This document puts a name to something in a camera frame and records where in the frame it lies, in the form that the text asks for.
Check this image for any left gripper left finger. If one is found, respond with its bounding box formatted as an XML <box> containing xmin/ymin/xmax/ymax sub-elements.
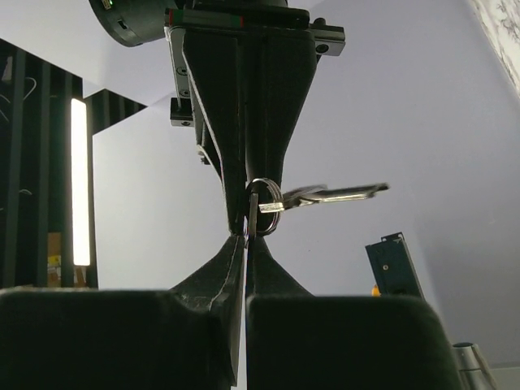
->
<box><xmin>1</xmin><ymin>236</ymin><xmax>245</xmax><ymax>389</ymax></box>

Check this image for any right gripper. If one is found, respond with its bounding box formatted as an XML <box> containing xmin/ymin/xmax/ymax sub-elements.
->
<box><xmin>164</xmin><ymin>7</ymin><xmax>345</xmax><ymax>234</ymax></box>

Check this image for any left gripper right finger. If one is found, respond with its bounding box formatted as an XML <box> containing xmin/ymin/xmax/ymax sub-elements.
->
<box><xmin>245</xmin><ymin>237</ymin><xmax>462</xmax><ymax>389</ymax></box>

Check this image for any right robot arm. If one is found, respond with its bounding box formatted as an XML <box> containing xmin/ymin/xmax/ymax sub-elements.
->
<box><xmin>90</xmin><ymin>1</ymin><xmax>345</xmax><ymax>234</ymax></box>

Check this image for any ceiling strip light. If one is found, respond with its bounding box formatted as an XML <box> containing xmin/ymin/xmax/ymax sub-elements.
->
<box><xmin>71</xmin><ymin>98</ymin><xmax>90</xmax><ymax>267</ymax></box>

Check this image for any dark rack switch box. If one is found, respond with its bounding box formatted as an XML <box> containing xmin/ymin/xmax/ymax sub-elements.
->
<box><xmin>365</xmin><ymin>232</ymin><xmax>425</xmax><ymax>300</ymax></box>

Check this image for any grey metal bracket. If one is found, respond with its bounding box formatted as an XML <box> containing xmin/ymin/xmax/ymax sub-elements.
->
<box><xmin>452</xmin><ymin>342</ymin><xmax>498</xmax><ymax>390</ymax></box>

